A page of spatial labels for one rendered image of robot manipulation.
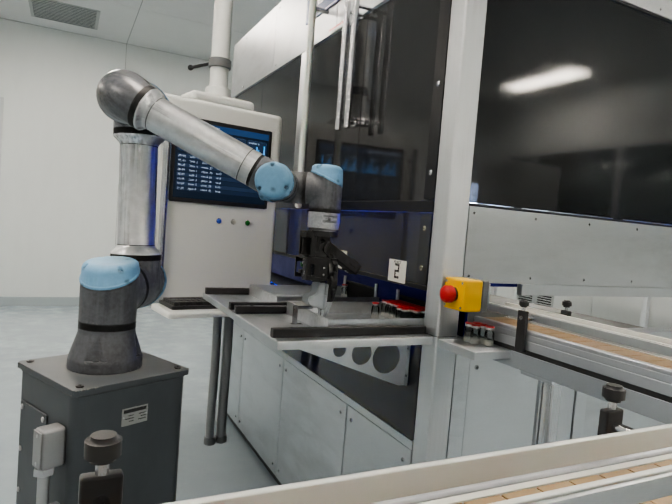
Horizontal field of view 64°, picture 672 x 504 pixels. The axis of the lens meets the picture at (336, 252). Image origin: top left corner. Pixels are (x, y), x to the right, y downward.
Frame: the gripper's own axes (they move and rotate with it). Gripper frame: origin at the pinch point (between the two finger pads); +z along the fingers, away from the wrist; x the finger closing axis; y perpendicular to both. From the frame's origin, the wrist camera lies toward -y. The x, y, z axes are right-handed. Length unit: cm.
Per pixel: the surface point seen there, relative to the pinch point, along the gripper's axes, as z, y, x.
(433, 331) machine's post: 2.2, -24.2, 11.0
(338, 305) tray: 1.2, -13.7, -19.6
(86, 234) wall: 13, 37, -544
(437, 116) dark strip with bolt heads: -50, -25, 4
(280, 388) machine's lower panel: 47, -24, -85
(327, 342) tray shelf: 4.1, 4.1, 11.0
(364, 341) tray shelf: 4.1, -5.2, 11.0
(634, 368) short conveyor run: -1, -35, 55
